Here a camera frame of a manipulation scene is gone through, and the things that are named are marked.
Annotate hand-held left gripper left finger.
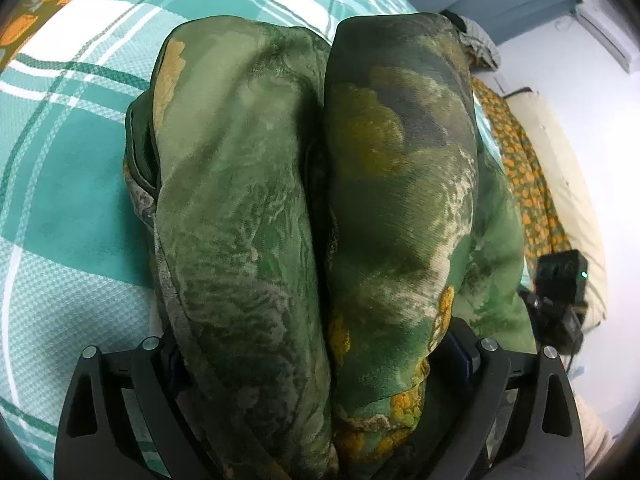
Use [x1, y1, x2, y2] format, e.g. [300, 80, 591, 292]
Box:
[54, 335, 211, 480]

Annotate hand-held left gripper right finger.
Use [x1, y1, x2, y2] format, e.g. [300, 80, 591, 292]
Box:
[404, 317, 586, 480]

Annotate green landscape print jacket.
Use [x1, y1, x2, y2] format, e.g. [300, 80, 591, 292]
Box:
[123, 12, 537, 480]

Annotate pile of clothes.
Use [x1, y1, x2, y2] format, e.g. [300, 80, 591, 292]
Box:
[446, 10, 501, 72]

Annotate orange floral bedsheet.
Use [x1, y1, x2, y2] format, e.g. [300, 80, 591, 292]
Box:
[0, 0, 574, 262]

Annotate cream pillow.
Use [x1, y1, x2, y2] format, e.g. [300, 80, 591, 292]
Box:
[504, 89, 609, 332]

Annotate beige cloth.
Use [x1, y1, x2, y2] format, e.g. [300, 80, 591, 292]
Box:
[574, 394, 617, 480]

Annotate teal plaid blanket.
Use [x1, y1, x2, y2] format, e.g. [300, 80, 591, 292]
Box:
[0, 0, 532, 480]

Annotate white air conditioner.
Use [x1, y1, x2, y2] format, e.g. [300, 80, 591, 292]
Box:
[574, 4, 635, 74]

